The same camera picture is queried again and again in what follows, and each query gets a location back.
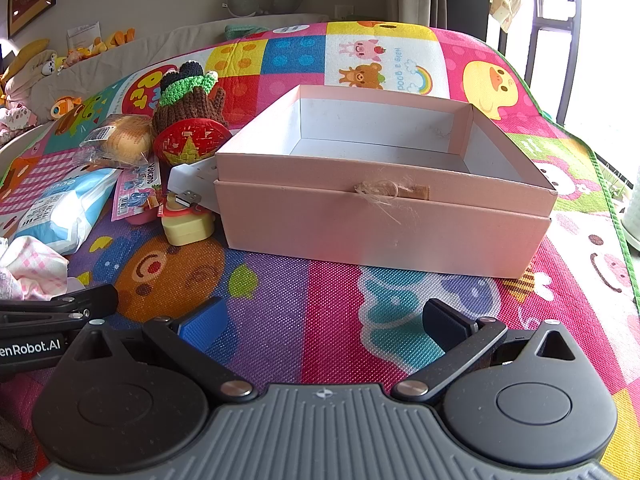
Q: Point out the black metal chair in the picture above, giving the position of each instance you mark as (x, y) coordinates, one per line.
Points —
(570, 35)

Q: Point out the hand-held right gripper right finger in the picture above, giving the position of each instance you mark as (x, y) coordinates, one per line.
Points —
(445, 322)

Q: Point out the brown green crochet doll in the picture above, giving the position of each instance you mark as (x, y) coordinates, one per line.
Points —
(192, 95)

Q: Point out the yellow plush toy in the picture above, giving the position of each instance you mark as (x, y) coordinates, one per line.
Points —
(27, 57)

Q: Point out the pink cardboard box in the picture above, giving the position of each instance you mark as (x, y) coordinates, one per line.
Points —
(380, 220)

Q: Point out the teal cloth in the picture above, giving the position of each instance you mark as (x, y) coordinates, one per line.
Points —
(245, 31)

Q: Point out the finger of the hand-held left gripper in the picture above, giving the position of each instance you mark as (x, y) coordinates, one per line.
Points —
(75, 300)

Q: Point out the orange fish toy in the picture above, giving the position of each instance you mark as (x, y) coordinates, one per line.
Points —
(66, 107)

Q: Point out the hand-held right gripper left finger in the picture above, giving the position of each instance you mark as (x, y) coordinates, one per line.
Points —
(202, 322)

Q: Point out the beige plush toy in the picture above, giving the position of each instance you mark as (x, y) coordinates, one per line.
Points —
(35, 82)

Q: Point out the brown knitted fabric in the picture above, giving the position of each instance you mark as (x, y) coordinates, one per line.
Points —
(17, 442)

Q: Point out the yellow heart-shaped box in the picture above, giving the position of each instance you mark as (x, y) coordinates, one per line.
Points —
(187, 227)

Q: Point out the white paper card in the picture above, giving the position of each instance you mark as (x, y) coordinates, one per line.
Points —
(85, 35)

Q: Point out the blue white tissue pack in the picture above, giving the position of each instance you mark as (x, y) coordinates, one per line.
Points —
(65, 210)

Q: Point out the white plant pot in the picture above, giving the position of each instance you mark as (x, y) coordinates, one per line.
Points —
(632, 225)

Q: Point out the orange yellow plush toys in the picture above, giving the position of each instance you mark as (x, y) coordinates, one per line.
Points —
(110, 40)

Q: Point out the bread in clear packet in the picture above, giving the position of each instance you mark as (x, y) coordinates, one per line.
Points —
(122, 140)

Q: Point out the hanging pale cloth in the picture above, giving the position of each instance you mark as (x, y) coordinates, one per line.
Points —
(506, 0)

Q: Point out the colourful cartoon play mat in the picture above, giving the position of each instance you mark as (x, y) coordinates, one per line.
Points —
(310, 305)

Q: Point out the pink toy blister card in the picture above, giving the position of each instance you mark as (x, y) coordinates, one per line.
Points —
(135, 187)

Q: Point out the pink checked cloth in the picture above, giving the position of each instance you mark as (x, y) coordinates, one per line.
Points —
(32, 267)

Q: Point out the red woven pouch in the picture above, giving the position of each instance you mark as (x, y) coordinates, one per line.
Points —
(192, 142)

